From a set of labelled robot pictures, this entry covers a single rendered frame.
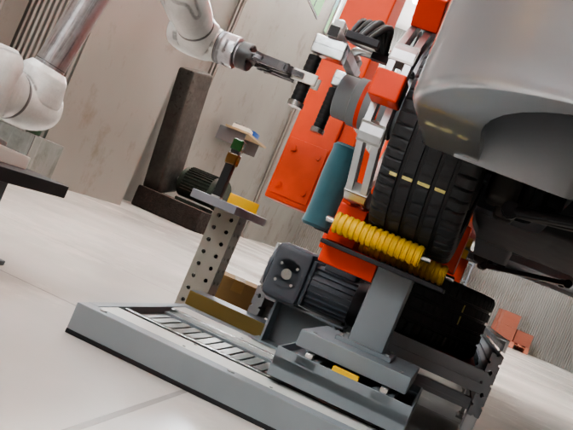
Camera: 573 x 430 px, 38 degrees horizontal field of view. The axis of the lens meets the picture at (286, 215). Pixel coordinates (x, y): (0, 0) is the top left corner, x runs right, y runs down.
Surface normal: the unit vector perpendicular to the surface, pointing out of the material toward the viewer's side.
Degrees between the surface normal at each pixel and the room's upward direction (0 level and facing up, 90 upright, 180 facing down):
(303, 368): 90
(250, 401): 90
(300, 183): 90
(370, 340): 90
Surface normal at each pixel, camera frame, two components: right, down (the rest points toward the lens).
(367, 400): -0.21, -0.11
